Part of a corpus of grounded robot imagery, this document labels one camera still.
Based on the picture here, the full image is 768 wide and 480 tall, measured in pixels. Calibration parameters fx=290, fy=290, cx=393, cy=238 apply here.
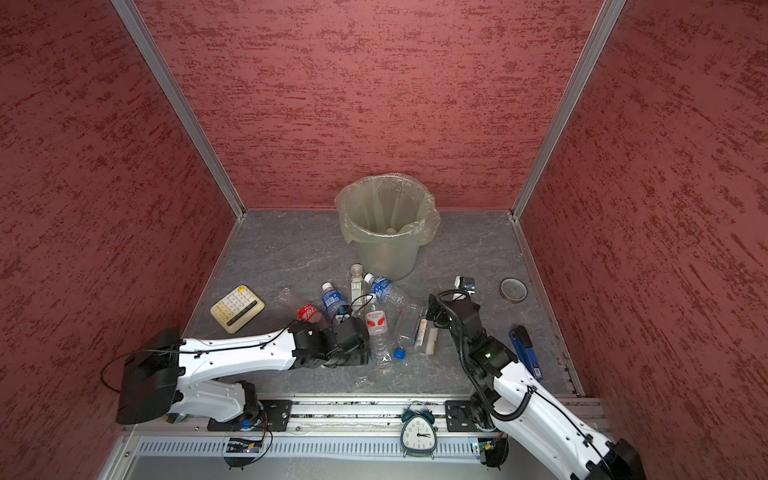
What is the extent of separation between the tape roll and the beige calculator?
0.80 m

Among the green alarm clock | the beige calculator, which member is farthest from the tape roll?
the beige calculator

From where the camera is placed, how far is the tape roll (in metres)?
0.98

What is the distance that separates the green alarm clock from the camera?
681 mm

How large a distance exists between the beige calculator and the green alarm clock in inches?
22.0

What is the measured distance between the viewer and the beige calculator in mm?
907

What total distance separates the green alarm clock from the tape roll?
0.46m
